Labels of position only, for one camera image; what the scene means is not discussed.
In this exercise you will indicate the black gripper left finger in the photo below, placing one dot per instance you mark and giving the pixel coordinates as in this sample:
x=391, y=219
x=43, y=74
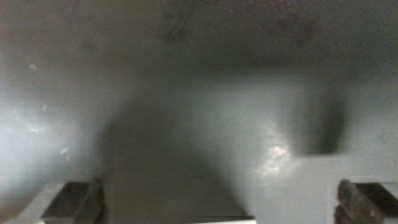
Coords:
x=78, y=206

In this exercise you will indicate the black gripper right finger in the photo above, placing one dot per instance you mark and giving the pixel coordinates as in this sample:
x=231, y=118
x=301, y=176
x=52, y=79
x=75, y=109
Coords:
x=366, y=203

